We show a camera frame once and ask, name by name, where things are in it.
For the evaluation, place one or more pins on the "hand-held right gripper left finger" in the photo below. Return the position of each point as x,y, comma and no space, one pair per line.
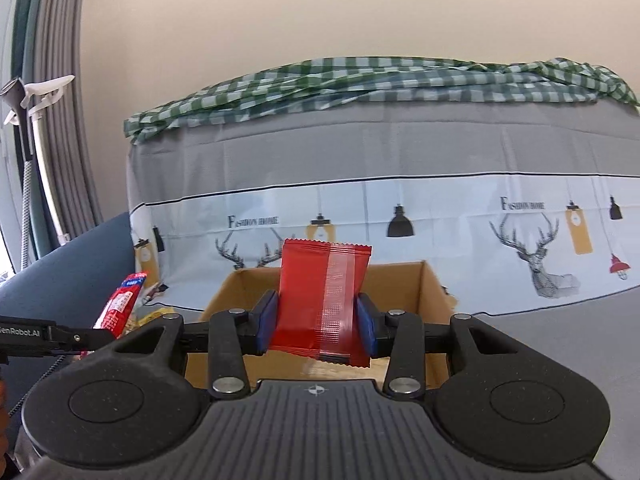
267,325

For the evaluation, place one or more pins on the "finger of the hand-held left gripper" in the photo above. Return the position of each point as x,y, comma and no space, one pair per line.
75,338

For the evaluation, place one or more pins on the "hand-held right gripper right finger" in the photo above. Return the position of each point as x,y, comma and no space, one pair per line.
365,325

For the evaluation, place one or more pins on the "plain red snack packet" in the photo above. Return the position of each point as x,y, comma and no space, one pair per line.
300,300

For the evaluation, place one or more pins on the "brown cardboard box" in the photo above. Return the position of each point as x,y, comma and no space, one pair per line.
400,290

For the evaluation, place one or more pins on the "red packet with white label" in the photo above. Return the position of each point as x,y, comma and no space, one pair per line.
120,305

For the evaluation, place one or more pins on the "yellow snack packet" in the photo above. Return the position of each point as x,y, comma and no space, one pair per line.
150,317

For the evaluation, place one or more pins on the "grey printed deer sheet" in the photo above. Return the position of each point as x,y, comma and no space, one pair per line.
350,150

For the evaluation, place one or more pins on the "green checked cloth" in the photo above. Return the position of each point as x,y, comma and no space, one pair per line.
350,80

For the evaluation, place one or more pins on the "white clothes hanger stand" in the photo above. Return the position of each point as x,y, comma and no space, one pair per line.
35,92

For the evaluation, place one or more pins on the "grey curtain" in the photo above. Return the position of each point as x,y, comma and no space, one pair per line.
65,35

